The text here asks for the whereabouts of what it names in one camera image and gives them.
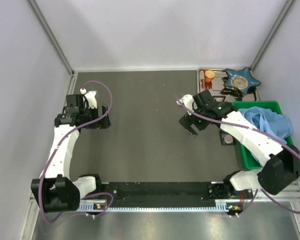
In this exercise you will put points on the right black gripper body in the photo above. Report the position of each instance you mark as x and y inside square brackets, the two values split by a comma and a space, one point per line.
[191, 121]

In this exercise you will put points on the light blue shirt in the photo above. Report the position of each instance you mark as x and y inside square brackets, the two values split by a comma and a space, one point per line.
[268, 121]

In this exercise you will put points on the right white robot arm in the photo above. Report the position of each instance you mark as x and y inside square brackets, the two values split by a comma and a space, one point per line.
[280, 163]

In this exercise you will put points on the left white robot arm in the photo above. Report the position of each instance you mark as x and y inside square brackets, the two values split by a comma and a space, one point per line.
[62, 147]

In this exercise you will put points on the metal tray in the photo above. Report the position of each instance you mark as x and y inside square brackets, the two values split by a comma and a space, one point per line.
[217, 89]

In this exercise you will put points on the orange cup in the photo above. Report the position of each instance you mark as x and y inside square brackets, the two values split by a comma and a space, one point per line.
[209, 75]

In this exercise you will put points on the blue star-shaped dish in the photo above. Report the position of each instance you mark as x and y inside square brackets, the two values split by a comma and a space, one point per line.
[241, 80]

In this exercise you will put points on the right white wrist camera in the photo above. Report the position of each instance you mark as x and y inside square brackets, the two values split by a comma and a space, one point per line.
[187, 101]

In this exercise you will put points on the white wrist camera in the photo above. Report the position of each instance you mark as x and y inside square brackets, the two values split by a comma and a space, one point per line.
[187, 101]
[90, 98]

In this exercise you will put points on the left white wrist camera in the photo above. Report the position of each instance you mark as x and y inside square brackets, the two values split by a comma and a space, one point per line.
[90, 98]

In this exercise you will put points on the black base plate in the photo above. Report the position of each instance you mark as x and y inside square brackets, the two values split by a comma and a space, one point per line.
[170, 194]

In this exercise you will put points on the aluminium front rail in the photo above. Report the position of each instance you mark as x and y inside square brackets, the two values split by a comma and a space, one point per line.
[88, 194]

